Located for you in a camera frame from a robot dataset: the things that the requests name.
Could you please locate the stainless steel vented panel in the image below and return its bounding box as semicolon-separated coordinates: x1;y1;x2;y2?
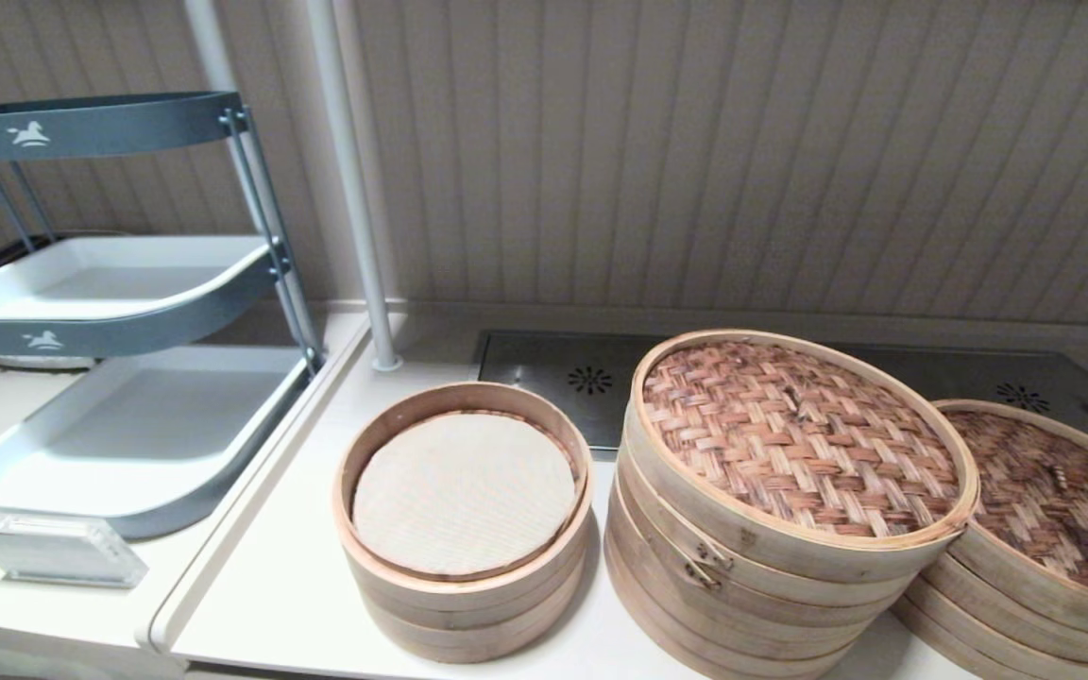
473;330;1088;454

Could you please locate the grey and white rack tray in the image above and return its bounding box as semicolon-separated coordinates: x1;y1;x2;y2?
0;234;292;359
0;343;320;541

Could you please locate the large bamboo steamer basket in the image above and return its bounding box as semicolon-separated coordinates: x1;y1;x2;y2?
612;444;927;650
889;597;1088;680
603;510;871;680
912;553;1088;667

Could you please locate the middle bamboo steamer stack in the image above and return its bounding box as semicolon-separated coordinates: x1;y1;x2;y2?
624;329;980;585

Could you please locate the woven bamboo steamer lid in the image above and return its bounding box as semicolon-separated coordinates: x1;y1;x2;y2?
926;398;1088;638

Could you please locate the clear acrylic sign holder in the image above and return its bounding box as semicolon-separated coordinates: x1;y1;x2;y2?
0;512;149;590

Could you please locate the small bamboo steamer basket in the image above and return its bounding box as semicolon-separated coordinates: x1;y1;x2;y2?
333;382;595;620
355;557;592;665

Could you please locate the dark grey curved rack shelf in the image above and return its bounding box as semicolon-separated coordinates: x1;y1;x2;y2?
0;90;247;165

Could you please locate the round white steamer liner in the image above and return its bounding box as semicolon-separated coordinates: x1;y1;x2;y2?
352;413;578;580

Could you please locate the grey metal rack frame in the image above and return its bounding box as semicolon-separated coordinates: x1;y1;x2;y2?
0;107;326;374

